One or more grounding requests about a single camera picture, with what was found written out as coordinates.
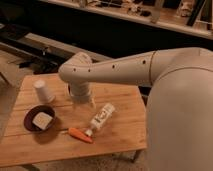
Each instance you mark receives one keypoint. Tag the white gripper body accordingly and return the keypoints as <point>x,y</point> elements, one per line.
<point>81,93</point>

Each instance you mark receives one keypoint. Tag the white ceramic cup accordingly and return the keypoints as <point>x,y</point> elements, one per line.
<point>44,94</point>

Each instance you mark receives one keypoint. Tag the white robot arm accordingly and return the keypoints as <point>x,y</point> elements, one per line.
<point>179,106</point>

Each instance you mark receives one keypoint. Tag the white eraser block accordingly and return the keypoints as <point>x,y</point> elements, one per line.
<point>42,120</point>

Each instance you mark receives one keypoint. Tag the white condiment bottle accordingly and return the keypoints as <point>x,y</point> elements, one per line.
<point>100,118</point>

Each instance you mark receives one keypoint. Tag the orange carrot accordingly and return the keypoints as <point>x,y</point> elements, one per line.
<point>74,132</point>

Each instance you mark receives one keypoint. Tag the wooden low table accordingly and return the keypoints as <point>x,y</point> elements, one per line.
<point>124,131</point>

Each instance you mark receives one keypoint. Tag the dark brown round plate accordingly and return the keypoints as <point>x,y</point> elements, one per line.
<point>28,119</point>

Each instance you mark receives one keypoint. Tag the dark bench with legs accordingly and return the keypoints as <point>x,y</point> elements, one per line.
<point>45,55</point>

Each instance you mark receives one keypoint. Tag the long wooden shelf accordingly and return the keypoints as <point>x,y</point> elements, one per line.
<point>180,20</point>

